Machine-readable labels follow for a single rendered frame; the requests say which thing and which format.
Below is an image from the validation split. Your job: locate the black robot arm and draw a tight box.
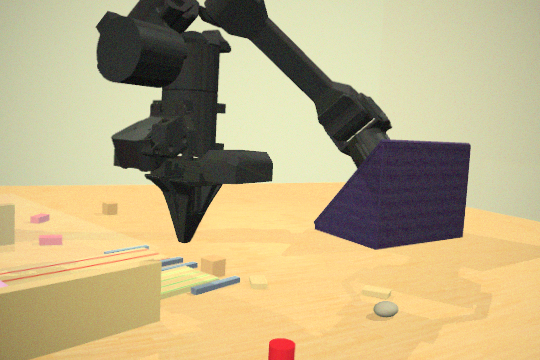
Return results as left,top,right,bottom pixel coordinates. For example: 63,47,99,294
96,0,392,172

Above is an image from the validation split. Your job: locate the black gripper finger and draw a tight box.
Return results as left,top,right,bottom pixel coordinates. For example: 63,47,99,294
169,178,223,243
144,174,183,242

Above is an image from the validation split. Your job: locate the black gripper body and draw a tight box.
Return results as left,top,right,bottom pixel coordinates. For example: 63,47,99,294
150,90,273,185

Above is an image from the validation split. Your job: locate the grey oval stone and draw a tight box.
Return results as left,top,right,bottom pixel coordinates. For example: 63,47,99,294
374,301,399,317

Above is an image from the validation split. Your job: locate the red cylinder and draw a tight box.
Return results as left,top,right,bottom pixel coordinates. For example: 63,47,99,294
268,338,295,360

